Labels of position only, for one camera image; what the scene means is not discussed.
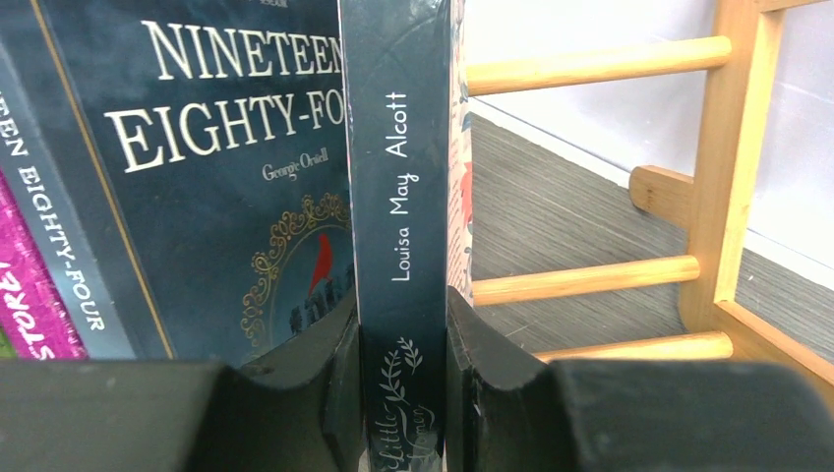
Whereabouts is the wooden book rack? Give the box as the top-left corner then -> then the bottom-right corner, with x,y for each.
467,1 -> 833,402

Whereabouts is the magenta paperback book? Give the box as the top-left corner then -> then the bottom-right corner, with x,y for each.
1,181 -> 88,361

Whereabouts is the floral Louisa May Alcott book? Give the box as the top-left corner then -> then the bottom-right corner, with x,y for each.
338,1 -> 465,471

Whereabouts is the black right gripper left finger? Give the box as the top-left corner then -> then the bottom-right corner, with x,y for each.
1,295 -> 364,471

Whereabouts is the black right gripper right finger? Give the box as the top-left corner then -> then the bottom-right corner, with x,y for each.
446,288 -> 833,471

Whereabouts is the blue Nineteen Eighty-Four book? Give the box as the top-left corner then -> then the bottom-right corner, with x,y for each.
1,0 -> 354,366

